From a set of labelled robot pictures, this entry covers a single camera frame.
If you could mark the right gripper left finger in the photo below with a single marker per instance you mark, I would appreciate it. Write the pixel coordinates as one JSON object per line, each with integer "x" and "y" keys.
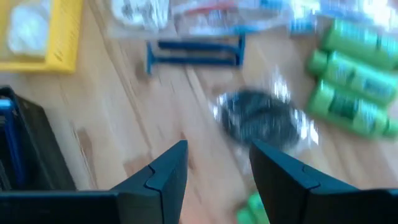
{"x": 161, "y": 199}

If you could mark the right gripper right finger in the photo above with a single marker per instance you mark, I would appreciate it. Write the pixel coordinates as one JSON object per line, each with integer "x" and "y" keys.
{"x": 295, "y": 202}

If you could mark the green travel bottle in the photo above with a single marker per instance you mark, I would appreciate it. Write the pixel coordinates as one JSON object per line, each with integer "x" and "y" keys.
{"x": 348, "y": 74}
{"x": 342, "y": 105}
{"x": 357, "y": 40}
{"x": 253, "y": 211}

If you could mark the black plastic basket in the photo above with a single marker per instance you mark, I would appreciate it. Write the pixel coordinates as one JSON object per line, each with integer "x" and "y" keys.
{"x": 43, "y": 140}

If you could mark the yellow plastic basket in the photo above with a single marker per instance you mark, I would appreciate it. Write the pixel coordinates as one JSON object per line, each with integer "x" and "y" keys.
{"x": 65, "y": 37}

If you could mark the bag of cotton swabs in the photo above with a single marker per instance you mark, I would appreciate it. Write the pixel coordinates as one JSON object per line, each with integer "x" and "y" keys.
{"x": 140, "y": 12}

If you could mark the bag of white cotton pads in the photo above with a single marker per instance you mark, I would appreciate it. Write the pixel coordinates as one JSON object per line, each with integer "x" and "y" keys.
{"x": 28, "y": 31}

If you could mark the toothbrush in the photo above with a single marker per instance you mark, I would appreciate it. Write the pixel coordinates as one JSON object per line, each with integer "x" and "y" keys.
{"x": 248, "y": 29}
{"x": 211, "y": 7}

